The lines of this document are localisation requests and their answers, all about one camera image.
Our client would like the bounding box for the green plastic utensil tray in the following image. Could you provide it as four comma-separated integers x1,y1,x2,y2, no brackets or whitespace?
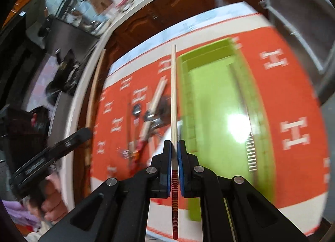
177,37,277,223

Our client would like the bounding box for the brown cardboard piece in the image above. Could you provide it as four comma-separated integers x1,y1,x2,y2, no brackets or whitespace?
88,0,113,14

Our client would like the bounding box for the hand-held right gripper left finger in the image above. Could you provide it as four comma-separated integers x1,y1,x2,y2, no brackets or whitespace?
38,140,172,242

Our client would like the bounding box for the metal spoon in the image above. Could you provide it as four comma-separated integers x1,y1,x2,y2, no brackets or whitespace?
143,110,168,133

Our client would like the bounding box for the small metal teaspoon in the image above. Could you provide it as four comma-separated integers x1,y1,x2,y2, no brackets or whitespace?
127,103,143,153

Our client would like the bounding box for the person's left hand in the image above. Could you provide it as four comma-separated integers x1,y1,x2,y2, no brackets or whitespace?
26,176,70,223

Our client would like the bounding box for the orange printed tablecloth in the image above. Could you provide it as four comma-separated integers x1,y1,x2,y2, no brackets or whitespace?
89,13,332,240

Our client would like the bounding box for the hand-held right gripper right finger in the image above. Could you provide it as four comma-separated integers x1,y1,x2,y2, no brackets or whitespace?
179,140,309,242

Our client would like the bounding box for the black bag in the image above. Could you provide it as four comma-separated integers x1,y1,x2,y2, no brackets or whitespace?
45,48,82,97

